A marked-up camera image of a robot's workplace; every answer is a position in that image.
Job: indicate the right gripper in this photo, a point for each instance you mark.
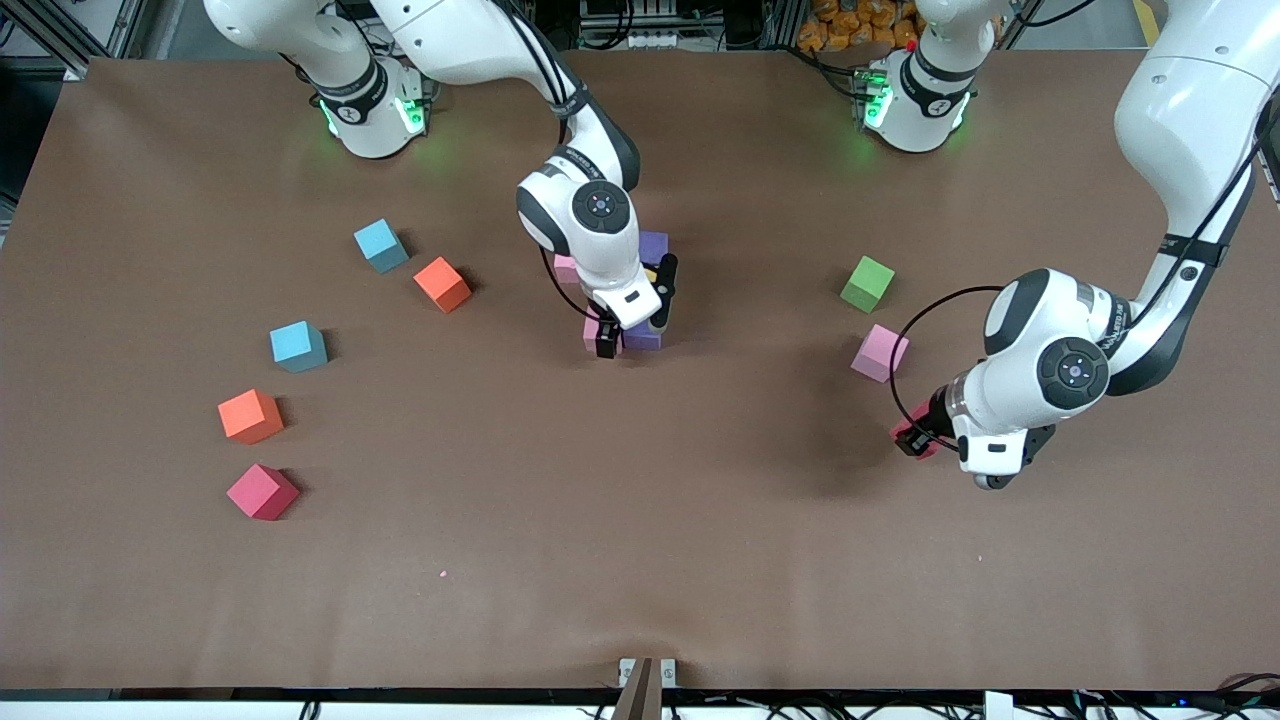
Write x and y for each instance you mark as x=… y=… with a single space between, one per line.
x=606 y=341

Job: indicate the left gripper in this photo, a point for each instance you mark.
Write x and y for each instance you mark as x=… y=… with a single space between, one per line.
x=937 y=412

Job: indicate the red foam cube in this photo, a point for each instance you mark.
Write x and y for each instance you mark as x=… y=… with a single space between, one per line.
x=916 y=422
x=263 y=491

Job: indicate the purple foam cube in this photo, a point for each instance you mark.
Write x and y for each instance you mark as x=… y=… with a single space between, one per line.
x=655 y=245
x=645 y=340

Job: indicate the dented pink foam cube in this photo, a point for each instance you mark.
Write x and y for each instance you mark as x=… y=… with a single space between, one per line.
x=565 y=270

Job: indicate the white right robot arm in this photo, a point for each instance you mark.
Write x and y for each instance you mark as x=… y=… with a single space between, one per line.
x=450 y=40

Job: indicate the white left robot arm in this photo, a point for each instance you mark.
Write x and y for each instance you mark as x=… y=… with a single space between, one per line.
x=1190 y=110

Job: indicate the green foam cube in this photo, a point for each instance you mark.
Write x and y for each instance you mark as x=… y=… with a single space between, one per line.
x=867 y=283

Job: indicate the orange foam cube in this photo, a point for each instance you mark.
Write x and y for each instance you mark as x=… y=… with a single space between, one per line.
x=250 y=416
x=442 y=284

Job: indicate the brown table cover sheet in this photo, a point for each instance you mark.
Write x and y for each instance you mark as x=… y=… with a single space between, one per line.
x=640 y=520

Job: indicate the dented blue foam cube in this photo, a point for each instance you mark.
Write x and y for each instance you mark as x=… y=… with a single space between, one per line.
x=378 y=243

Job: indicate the small white box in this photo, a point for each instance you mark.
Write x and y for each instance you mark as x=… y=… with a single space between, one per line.
x=998 y=707

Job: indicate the white vented device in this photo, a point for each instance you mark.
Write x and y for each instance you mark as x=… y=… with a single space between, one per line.
x=630 y=38

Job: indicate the brown wooden stick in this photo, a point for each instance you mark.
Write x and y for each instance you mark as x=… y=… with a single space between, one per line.
x=640 y=700

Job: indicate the bag of orange items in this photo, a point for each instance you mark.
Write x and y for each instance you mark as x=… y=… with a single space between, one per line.
x=850 y=28

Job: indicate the small metal bracket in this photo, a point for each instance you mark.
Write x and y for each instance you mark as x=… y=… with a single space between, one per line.
x=626 y=668

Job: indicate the aluminium frame profile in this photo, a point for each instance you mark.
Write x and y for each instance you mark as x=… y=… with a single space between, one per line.
x=50 y=38

